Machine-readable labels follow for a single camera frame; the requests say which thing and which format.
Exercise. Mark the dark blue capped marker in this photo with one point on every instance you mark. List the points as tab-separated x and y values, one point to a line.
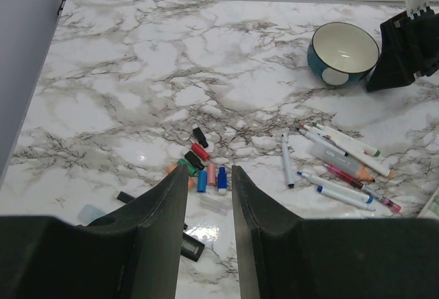
345	199

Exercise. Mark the black pen cap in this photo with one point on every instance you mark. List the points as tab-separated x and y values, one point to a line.
194	160
199	136

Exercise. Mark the dark blue pen cap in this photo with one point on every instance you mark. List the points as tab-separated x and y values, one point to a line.
222	181

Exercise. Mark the green pen cap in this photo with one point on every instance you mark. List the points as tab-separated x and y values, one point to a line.
182	162

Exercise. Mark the blue capped white marker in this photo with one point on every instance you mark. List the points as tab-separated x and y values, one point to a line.
351	193

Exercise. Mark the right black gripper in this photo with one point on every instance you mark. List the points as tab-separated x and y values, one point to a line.
393	69

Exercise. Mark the pink pen cap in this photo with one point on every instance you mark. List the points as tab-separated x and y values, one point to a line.
211	175

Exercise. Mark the green white marker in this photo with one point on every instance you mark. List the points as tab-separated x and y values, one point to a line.
335	134

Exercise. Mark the black capped white marker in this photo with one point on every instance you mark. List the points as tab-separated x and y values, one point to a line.
318	139

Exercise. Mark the floral rectangular tray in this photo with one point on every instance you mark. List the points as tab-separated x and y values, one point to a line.
431	209

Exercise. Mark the white pen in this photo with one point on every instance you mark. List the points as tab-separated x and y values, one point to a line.
287	162

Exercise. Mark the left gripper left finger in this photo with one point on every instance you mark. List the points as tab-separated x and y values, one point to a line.
132	252

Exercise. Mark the red thin marker left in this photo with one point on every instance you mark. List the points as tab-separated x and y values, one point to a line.
124	197

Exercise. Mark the orange highlighter clear cap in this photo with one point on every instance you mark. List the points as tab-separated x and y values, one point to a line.
341	162

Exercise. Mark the dark rimmed ceramic bowl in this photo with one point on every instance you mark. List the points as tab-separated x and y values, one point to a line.
341	53

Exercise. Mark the maroon gel pen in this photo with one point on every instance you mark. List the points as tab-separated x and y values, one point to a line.
364	188

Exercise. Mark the red pen cap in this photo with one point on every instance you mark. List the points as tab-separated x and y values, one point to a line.
200	152

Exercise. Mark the red capped white marker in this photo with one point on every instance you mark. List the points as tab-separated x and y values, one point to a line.
353	152

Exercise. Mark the clear gel pen cap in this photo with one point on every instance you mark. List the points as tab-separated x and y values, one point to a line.
215	206

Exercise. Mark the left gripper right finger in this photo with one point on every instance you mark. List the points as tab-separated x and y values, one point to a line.
281	255

